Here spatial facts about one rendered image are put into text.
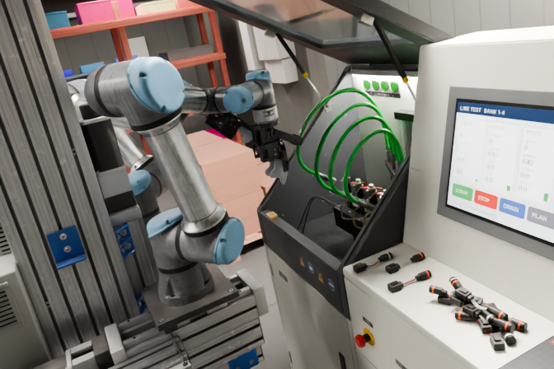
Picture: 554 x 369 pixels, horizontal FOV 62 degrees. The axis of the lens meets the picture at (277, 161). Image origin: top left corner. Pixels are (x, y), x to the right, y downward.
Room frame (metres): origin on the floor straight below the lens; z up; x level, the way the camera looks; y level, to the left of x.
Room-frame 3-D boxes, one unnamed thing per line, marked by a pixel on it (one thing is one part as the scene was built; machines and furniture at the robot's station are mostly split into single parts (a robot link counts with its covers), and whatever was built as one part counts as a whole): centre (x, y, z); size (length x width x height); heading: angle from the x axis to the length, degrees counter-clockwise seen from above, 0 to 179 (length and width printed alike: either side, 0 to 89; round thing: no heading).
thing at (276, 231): (1.54, -0.02, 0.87); 0.62 x 0.04 x 0.16; 21
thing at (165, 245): (1.14, 0.31, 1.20); 0.13 x 0.12 x 0.14; 59
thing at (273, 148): (1.40, 0.01, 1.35); 0.09 x 0.08 x 0.12; 111
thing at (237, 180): (4.00, 0.39, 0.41); 1.39 x 0.99 x 0.82; 19
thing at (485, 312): (0.88, -0.37, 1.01); 0.23 x 0.11 x 0.06; 21
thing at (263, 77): (1.40, 0.01, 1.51); 0.09 x 0.08 x 0.11; 149
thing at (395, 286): (1.05, -0.28, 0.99); 0.12 x 0.02 x 0.02; 105
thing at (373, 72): (1.72, -0.49, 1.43); 0.54 x 0.03 x 0.02; 21
